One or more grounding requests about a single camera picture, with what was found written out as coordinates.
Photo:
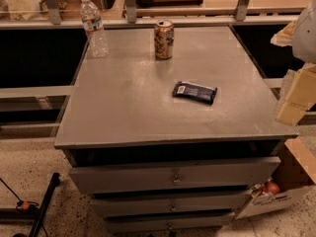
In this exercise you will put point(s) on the red object in box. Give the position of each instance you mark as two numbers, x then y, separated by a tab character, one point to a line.
272	187

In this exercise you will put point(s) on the black tripod leg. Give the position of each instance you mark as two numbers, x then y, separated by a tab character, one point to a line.
54	182

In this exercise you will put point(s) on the clear plastic water bottle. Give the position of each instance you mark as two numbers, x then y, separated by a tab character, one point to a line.
94	28

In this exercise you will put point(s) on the grey drawer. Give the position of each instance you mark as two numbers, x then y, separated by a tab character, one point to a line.
173	175
170	222
128	206

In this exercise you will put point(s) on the grey drawer cabinet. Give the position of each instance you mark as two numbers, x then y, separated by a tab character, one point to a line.
121	109

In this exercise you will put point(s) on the open cardboard box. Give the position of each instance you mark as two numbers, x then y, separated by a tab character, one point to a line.
295	176

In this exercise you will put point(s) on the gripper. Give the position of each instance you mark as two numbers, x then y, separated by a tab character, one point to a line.
306	37

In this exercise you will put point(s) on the top grey drawer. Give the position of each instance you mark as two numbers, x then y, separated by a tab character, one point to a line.
173	175

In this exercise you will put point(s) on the gold beverage can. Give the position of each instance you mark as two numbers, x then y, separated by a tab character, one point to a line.
164	39

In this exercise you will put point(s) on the dark blue rxbar wrapper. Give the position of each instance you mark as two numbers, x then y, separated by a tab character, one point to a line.
194	92

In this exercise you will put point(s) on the bottom grey drawer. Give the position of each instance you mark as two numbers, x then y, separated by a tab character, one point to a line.
170	222

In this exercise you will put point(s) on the grey metal railing frame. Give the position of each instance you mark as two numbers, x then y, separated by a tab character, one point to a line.
46	14

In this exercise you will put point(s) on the middle grey drawer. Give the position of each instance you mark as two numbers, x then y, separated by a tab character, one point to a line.
128	206

